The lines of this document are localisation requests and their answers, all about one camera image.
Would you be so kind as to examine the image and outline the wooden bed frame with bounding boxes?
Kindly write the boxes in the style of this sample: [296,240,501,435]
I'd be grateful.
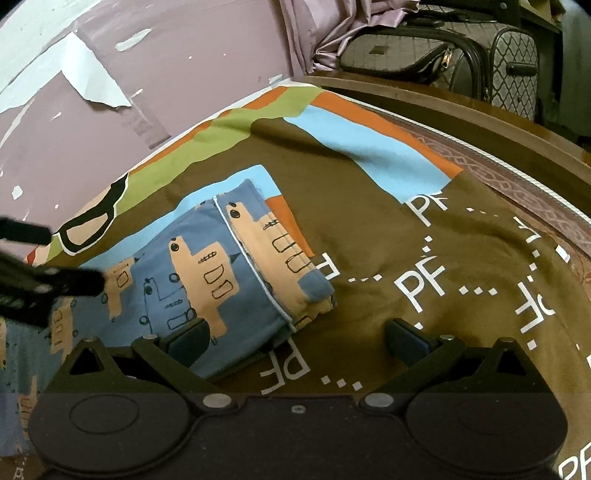
[295,74,591,204]

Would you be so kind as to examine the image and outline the blue printed pants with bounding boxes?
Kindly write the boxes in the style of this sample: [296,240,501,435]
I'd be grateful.
[0,179,337,462]

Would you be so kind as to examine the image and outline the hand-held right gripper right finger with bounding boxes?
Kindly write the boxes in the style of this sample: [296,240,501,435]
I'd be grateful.
[358,318,552,414]

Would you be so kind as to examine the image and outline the grey patterned bag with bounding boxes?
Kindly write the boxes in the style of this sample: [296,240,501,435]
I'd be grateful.
[339,25,467,86]

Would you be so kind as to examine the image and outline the grey patterned suitcase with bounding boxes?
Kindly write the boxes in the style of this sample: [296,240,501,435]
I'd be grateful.
[489,23,541,123]

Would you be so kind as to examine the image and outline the patterned mattress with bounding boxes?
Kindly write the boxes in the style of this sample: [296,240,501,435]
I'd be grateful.
[392,111,591,261]

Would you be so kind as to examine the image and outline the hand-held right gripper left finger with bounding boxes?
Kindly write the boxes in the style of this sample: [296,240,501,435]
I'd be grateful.
[44,318,241,414]

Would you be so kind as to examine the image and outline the brown printed bed sheet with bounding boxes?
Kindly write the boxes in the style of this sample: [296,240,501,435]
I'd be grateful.
[0,82,591,480]

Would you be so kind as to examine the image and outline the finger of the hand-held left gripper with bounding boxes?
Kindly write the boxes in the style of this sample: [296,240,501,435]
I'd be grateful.
[0,217,51,245]
[0,251,106,328]

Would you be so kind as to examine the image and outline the pink satin curtain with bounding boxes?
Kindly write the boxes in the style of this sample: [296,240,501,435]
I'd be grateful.
[277,0,416,80]

